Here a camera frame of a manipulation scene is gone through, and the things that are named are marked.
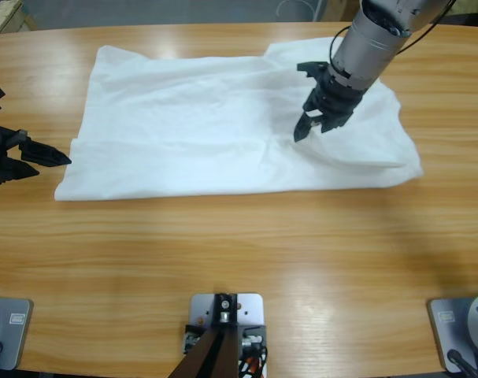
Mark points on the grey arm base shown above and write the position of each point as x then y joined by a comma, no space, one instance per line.
10,334
447,327

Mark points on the white T-shirt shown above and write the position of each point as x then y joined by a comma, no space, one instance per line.
203,138

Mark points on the dark brown cardboard box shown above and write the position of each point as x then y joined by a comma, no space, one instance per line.
350,8

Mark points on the dark post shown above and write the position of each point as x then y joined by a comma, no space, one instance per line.
217,354

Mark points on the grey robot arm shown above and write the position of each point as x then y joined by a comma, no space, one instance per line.
364,43

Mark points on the white mount block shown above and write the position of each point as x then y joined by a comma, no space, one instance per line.
250,311

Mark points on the light wooden pallet stack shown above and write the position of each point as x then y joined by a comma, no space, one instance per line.
6,15

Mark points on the light brown cardboard box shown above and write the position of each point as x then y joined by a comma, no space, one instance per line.
333,10

